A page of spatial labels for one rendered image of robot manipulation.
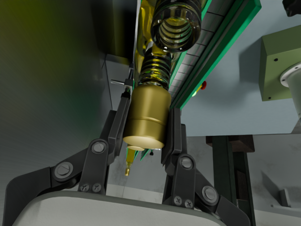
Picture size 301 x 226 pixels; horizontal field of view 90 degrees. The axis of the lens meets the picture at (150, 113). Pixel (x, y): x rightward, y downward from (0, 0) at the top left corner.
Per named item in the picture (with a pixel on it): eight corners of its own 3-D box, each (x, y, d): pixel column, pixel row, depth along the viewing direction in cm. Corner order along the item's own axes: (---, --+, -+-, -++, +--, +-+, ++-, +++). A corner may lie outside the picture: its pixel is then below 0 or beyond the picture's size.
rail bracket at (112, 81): (117, 57, 47) (105, 92, 41) (138, 62, 48) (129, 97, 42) (117, 66, 51) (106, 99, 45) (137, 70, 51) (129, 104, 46)
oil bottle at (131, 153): (130, 138, 127) (123, 173, 115) (137, 139, 128) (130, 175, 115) (130, 140, 132) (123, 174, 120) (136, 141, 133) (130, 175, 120)
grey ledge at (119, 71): (112, 40, 53) (103, 63, 48) (137, 45, 53) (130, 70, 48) (119, 128, 138) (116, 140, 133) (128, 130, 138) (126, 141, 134)
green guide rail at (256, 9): (248, -22, 26) (256, 5, 22) (254, -20, 26) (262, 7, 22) (141, 154, 182) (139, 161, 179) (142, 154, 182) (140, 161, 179)
